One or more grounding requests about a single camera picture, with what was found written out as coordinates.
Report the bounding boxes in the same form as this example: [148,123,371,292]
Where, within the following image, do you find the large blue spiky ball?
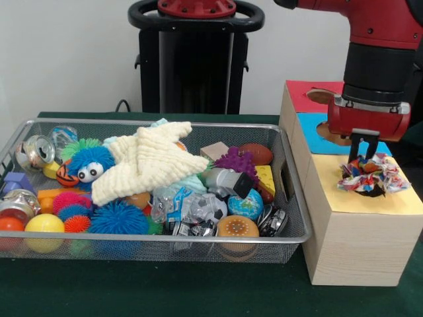
[89,199,150,235]

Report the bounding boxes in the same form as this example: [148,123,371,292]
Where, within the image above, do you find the multicoloured knotted cloth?
[336,153,412,199]

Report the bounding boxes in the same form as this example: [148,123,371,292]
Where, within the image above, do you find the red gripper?
[327,94,412,164]

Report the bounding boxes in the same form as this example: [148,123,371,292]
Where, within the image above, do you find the brown toy football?
[238,142,274,166]

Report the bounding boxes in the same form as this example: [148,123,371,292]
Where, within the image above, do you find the light blue muslin cloth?
[100,118,208,196]

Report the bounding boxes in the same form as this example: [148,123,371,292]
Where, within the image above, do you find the yellow cheese toy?
[254,164,277,199]

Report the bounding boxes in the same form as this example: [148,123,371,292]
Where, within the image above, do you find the blue globe ball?
[227,188,264,221]

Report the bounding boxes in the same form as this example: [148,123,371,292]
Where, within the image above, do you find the cream muslin cloth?
[91,121,211,207]

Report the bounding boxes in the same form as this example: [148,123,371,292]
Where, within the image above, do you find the toy burger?
[217,214,260,262]

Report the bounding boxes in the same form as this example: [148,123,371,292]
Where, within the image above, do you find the yellow smooth ball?
[24,213,66,254]

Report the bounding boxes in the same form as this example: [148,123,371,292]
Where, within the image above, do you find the purple spiky ball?
[214,146,260,182]

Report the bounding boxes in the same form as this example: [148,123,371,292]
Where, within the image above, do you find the wooden box with three holes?
[279,79,423,287]

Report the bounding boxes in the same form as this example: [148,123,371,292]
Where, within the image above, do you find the shallow metal mesh bin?
[0,118,313,264]

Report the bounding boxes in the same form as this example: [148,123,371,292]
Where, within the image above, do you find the orange smooth ball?
[0,217,26,250]

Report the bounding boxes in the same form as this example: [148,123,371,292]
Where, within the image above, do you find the dark green table cloth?
[401,122,423,143]
[0,111,423,317]

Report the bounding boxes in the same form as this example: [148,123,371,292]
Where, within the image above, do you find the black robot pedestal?
[128,0,266,115]

